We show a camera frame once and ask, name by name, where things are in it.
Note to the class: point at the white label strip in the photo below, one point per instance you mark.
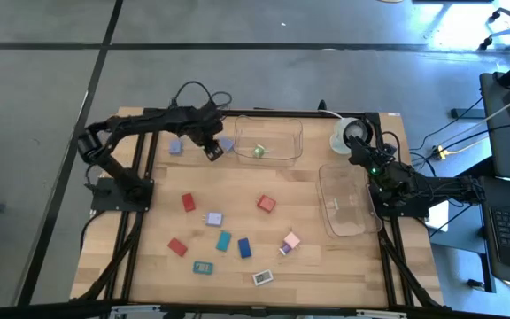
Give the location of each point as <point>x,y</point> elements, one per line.
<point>336,204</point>

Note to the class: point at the white grey card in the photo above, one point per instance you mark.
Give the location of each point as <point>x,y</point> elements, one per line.
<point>262,277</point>

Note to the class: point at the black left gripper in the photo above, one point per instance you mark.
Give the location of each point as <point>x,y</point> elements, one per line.
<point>206,124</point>

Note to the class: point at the silver bracket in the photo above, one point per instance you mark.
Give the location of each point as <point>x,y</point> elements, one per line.
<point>381,313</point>
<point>135,308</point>

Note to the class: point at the white paper sheet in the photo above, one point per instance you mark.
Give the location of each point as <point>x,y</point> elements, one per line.
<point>438,217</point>

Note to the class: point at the dark grey desk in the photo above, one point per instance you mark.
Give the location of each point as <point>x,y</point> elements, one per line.
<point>503,133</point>

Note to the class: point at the black beam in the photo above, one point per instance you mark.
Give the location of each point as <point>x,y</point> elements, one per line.
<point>38,310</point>

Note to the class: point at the black aluminium table frame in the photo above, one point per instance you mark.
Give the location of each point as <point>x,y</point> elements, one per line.
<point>281,113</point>

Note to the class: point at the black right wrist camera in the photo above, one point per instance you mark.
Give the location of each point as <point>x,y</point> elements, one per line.
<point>388,149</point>

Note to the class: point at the red digital timer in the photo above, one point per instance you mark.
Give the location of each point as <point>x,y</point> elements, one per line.
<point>188,202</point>
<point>177,246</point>

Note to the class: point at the yellow power plug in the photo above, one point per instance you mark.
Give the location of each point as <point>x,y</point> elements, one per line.
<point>442,153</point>

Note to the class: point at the black desk leg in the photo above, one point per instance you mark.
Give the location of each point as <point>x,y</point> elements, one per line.
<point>487,270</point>

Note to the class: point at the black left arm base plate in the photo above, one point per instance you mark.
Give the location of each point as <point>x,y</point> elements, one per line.
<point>104,197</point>

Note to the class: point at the blue digital timer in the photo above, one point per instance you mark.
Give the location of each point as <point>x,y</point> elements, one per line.
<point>244,247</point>

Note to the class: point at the tan round object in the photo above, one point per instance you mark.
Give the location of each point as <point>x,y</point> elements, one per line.
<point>390,1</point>

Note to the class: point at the white chair base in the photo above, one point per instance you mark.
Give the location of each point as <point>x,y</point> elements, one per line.
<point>509,28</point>

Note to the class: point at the clear rectangular plastic bin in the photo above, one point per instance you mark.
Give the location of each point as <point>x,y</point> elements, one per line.
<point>281,133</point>

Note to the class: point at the clear plastic bin with label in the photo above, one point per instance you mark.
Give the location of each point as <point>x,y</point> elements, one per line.
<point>348,221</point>

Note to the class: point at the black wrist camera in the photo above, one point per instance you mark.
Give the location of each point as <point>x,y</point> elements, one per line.
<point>388,149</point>
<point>214,151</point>

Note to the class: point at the red cube wall charger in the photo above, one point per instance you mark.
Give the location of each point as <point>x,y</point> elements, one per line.
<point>266,203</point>

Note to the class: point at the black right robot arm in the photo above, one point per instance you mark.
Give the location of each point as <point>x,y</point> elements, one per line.
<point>441,186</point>

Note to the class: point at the black desk foot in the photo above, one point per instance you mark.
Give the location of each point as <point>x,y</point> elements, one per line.
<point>467,113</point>

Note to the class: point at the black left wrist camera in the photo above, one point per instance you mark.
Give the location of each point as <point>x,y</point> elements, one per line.
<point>214,151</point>

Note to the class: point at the teal digital timer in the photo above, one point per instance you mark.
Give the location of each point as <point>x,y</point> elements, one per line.
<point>203,267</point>
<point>223,241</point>

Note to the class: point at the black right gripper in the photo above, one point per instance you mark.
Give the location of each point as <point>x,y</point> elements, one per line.
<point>383,170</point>

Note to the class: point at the lavender wall charger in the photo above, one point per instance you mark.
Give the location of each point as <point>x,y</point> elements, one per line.
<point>214,219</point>
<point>227,144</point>
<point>175,146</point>

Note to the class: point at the pink wall charger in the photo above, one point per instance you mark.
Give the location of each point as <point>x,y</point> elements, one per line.
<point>292,240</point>

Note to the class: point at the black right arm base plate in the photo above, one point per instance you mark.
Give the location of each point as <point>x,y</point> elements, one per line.
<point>416,212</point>

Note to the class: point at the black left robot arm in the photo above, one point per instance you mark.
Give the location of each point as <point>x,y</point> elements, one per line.
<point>149,122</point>

